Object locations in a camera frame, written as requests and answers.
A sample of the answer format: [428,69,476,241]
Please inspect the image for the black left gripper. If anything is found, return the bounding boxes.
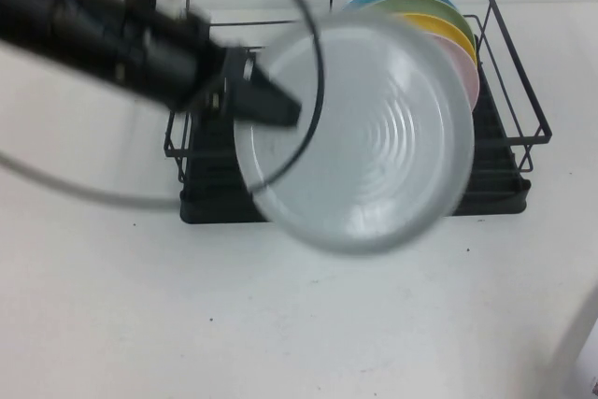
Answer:
[179,41,303,129]

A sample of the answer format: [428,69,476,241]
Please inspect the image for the white round plate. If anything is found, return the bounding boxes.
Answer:
[232,13,477,259]

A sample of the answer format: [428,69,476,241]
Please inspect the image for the green round plate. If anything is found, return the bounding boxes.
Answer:
[367,0,476,48]

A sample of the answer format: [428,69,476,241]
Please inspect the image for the yellow round plate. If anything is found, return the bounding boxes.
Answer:
[400,12,479,69]

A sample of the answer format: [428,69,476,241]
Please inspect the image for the pink round plate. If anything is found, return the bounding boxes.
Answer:
[430,34,482,111]

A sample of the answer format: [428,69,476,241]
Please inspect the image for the thin black cable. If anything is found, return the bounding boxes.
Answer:
[0,0,326,211]

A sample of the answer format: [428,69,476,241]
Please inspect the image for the black wire dish rack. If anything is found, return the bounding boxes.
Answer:
[163,0,553,186]
[179,36,533,225]

